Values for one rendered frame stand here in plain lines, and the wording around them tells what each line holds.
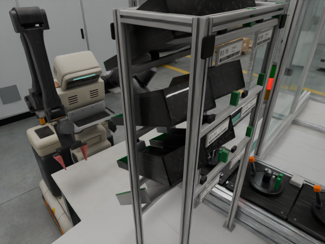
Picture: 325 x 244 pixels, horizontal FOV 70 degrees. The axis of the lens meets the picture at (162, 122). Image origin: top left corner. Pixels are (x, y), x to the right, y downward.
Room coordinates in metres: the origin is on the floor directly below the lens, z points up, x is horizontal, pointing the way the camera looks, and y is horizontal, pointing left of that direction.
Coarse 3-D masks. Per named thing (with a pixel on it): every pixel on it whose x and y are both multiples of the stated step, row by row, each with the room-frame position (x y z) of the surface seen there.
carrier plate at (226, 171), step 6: (228, 150) 0.93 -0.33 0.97; (228, 162) 0.84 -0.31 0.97; (204, 168) 0.80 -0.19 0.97; (210, 168) 0.80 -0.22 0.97; (222, 168) 0.80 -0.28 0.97; (228, 168) 0.80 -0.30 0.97; (234, 168) 0.80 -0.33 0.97; (204, 174) 0.76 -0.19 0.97; (228, 174) 0.76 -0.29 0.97; (222, 180) 0.73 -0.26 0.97
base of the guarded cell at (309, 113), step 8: (312, 104) 1.67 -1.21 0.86; (320, 104) 1.67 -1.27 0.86; (304, 112) 1.53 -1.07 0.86; (312, 112) 1.53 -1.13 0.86; (320, 112) 1.53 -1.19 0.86; (304, 120) 1.42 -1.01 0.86; (312, 120) 1.42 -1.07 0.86; (320, 120) 1.42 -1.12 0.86; (296, 128) 1.31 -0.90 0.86; (304, 128) 1.31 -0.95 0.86; (320, 136) 1.22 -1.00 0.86
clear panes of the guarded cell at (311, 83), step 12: (276, 0) 1.80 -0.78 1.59; (288, 12) 1.99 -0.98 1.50; (324, 24) 1.81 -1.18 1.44; (324, 36) 1.80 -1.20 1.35; (264, 48) 1.78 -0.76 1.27; (324, 48) 1.78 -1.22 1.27; (276, 60) 1.99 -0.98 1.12; (312, 60) 1.81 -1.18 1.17; (324, 60) 1.76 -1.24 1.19; (252, 72) 1.67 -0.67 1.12; (312, 72) 1.79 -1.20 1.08; (324, 72) 1.75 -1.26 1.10; (252, 84) 1.71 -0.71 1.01; (312, 84) 1.78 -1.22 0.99; (324, 84) 1.73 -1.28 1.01; (324, 96) 1.71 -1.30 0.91
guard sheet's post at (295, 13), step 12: (300, 0) 0.90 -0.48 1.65; (300, 12) 0.91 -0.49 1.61; (288, 24) 0.91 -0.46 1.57; (288, 36) 0.91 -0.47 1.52; (288, 48) 0.90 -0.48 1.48; (276, 72) 0.91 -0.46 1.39; (276, 84) 0.90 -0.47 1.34; (276, 96) 0.90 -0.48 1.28; (264, 120) 0.91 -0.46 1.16; (264, 132) 0.90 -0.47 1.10
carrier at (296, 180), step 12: (264, 168) 0.80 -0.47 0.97; (252, 180) 0.71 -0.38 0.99; (264, 180) 0.70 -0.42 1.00; (276, 180) 0.66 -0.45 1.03; (288, 180) 0.73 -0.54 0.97; (300, 180) 0.71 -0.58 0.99; (252, 192) 0.66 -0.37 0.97; (264, 192) 0.64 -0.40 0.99; (276, 192) 0.64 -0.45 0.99; (288, 192) 0.66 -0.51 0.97; (264, 204) 0.60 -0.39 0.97; (276, 204) 0.60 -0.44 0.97; (288, 204) 0.60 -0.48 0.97
